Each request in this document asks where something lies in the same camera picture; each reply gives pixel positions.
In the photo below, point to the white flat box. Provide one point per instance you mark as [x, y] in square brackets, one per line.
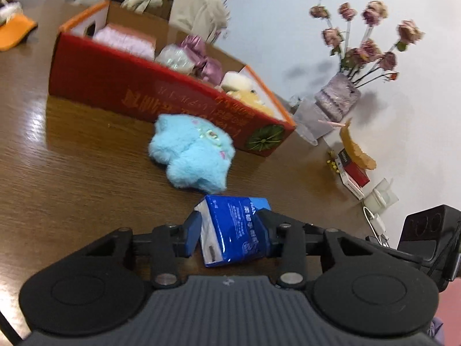
[348, 182]

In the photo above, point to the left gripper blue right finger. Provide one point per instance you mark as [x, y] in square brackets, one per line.
[285, 241]

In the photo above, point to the beige coat on chair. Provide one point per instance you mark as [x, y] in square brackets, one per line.
[205, 18]

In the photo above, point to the orange pouch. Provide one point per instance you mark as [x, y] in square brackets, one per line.
[13, 32]

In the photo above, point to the pink satin bow cloth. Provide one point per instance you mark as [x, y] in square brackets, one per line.
[205, 68]

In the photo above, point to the red cardboard fruit box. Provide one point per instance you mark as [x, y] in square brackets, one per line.
[94, 74]

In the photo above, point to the yellow white plush toy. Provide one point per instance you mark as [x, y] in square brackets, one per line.
[240, 88]

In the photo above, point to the light blue plush toy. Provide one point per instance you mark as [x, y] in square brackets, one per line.
[196, 153]

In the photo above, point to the red cigarette box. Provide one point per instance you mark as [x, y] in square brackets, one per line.
[357, 174]

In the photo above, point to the orange paper cupcake liners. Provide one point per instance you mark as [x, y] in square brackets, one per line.
[356, 154]

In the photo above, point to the white power adapter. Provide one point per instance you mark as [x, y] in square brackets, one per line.
[381, 198]

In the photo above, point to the clear plastic cotton bag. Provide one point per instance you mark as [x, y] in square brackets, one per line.
[176, 59]

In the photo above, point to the clear plastic cup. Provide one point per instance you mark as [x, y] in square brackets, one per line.
[312, 123]

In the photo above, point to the lavender fluffy towel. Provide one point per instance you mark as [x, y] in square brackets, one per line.
[127, 40]

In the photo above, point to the blue tissue pack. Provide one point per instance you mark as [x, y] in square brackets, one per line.
[231, 231]

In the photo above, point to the pink textured vase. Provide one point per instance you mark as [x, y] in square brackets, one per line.
[337, 97]

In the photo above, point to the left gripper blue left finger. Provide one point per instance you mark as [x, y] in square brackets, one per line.
[169, 242]

